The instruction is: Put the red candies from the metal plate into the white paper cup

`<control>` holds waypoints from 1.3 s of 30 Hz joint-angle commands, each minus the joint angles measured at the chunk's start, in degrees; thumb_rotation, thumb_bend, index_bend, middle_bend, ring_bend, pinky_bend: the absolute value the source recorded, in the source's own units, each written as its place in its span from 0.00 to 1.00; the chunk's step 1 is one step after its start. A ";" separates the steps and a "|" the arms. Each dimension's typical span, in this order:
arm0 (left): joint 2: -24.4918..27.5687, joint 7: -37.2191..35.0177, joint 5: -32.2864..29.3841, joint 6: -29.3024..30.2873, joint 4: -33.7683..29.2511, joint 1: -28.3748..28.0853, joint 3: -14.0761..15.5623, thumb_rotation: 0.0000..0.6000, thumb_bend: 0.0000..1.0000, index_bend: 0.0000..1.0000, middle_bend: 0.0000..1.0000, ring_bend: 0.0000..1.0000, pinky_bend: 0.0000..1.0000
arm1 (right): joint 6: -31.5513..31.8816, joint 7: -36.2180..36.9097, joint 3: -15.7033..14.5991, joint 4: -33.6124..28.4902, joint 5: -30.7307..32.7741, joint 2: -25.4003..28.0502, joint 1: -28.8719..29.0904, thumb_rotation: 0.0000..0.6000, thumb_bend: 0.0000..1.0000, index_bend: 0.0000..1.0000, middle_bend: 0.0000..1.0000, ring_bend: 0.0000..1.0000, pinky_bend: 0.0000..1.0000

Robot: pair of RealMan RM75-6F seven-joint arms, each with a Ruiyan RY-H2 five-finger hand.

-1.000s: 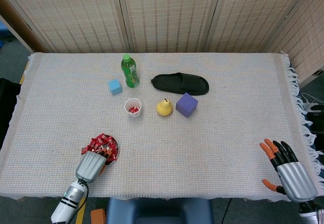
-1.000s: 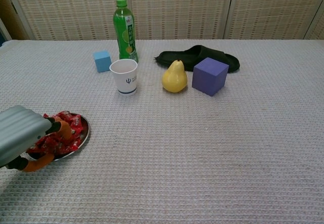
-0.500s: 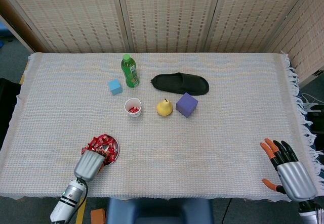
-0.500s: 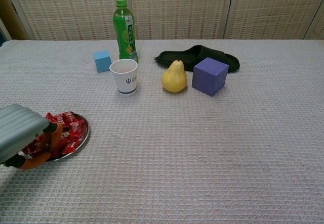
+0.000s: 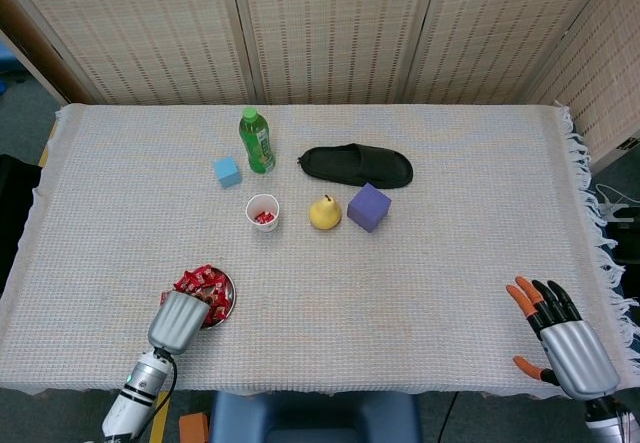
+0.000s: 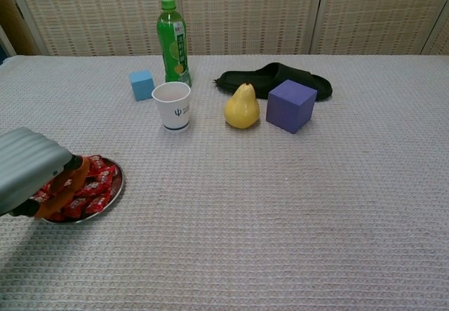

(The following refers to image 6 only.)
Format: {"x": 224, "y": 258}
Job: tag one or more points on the woven folding screen panel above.
{"x": 245, "y": 9}
{"x": 87, "y": 9}
{"x": 442, "y": 40}
{"x": 379, "y": 9}

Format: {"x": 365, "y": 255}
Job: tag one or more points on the yellow pear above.
{"x": 242, "y": 111}

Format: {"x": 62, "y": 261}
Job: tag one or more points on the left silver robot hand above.
{"x": 31, "y": 163}

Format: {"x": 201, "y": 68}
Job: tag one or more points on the green drink bottle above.
{"x": 172, "y": 44}

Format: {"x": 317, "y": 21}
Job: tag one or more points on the purple foam cube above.
{"x": 291, "y": 107}

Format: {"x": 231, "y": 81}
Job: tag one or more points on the black slipper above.
{"x": 280, "y": 74}

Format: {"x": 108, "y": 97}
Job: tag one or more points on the woven fringed tablecloth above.
{"x": 280, "y": 202}

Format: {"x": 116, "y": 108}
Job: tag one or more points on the red candy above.
{"x": 93, "y": 186}
{"x": 98, "y": 202}
{"x": 95, "y": 160}
{"x": 107, "y": 174}
{"x": 75, "y": 207}
{"x": 40, "y": 196}

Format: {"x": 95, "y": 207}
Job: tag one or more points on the light blue foam cube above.
{"x": 142, "y": 86}

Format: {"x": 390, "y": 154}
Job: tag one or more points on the white paper cup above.
{"x": 175, "y": 114}

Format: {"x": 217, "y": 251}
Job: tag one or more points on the round metal plate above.
{"x": 118, "y": 184}

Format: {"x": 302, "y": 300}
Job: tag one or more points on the brown wooden board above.
{"x": 21, "y": 33}

